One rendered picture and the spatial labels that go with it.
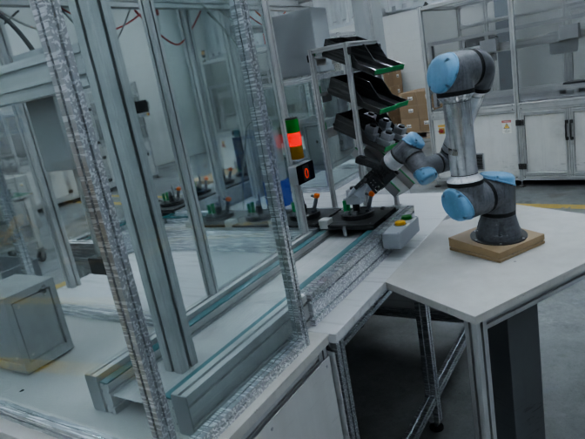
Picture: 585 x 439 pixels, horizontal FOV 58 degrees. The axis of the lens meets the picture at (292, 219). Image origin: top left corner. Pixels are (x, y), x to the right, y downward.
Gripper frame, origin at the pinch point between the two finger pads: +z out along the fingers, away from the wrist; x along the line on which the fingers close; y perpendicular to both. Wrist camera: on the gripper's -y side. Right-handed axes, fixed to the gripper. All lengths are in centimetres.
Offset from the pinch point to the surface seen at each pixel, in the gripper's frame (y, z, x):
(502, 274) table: 54, -37, -28
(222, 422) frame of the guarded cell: 28, -5, -119
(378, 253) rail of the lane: 24.8, -4.5, -23.7
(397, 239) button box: 25.4, -11.5, -19.1
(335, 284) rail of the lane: 23, -6, -57
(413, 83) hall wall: -169, 230, 917
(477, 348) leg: 61, -28, -55
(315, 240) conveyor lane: 6.1, 15.1, -21.1
